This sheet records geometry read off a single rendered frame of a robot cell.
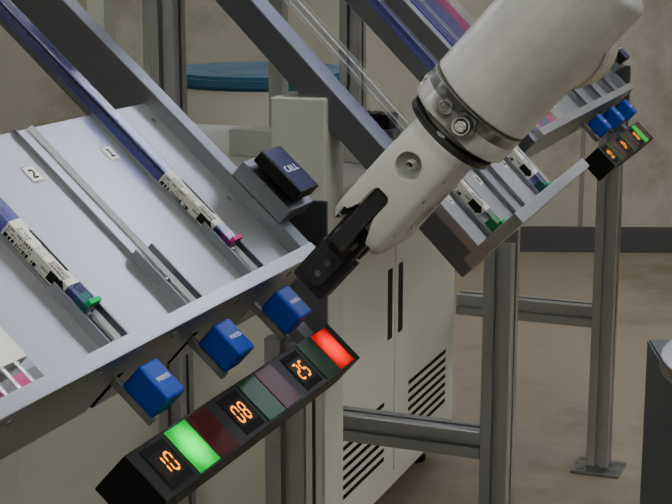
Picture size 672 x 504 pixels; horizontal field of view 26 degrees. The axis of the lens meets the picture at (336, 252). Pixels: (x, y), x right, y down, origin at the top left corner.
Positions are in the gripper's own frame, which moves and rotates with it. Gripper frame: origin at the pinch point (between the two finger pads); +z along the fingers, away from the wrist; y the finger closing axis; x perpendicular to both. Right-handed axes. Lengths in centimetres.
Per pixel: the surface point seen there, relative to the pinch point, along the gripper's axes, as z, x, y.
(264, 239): 5.1, 6.3, 6.3
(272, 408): 6.1, -5.6, -10.7
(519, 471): 69, -33, 150
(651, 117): 45, 4, 354
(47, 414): 6.3, 2.4, -30.7
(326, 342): 6.1, -3.8, 3.1
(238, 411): 6.1, -4.3, -14.4
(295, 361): 6.1, -3.7, -3.0
